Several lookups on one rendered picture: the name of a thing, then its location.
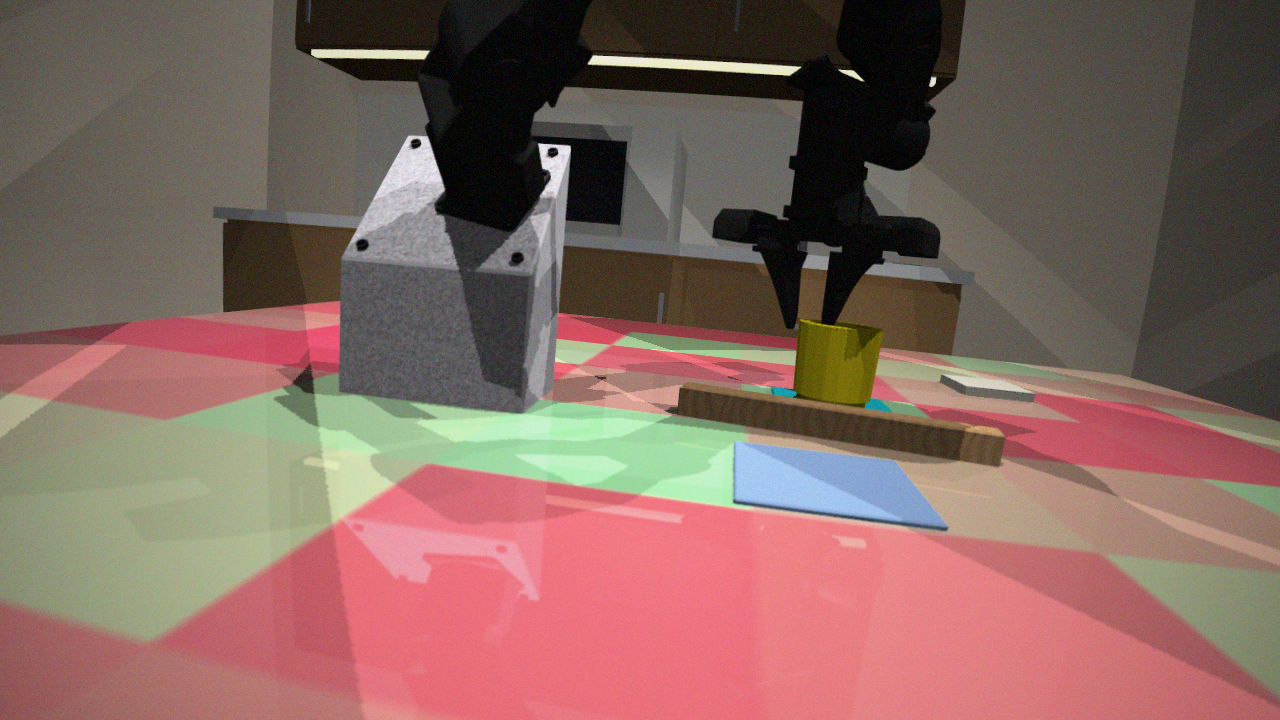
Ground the brown wooden bar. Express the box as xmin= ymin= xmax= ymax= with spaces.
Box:
xmin=677 ymin=382 xmax=1005 ymax=468

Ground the olive yellow cup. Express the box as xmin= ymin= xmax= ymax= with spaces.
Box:
xmin=794 ymin=319 xmax=883 ymax=407

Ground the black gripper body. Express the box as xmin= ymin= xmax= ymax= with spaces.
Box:
xmin=713 ymin=143 xmax=940 ymax=258

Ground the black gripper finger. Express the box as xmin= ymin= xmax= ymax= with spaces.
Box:
xmin=820 ymin=251 xmax=884 ymax=325
xmin=753 ymin=246 xmax=808 ymax=329

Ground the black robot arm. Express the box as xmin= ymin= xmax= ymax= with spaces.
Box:
xmin=415 ymin=0 xmax=943 ymax=232

